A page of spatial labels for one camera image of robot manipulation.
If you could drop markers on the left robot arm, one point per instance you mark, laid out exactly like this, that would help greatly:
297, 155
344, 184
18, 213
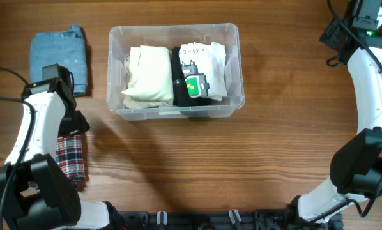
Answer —
34, 191

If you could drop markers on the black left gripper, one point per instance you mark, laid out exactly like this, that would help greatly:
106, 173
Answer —
80, 124

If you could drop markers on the clear plastic storage container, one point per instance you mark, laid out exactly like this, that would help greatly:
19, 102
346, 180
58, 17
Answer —
123, 38

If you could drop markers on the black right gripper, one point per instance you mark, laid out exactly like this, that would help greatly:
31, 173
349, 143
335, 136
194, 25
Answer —
334, 28

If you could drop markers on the white printed t-shirt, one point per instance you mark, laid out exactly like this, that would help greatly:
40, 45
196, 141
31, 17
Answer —
203, 67

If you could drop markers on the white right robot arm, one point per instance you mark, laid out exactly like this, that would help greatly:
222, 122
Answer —
355, 177

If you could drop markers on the black cloth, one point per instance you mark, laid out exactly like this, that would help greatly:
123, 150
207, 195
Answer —
180, 91

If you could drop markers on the cream cloth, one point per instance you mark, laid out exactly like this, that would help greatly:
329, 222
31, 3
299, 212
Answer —
150, 78

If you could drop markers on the red plaid cloth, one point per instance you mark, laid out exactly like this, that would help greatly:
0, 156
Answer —
70, 158

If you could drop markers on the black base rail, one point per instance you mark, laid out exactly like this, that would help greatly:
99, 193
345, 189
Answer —
226, 220

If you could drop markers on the folded blue denim cloth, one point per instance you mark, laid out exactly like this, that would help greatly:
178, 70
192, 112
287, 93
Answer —
66, 48

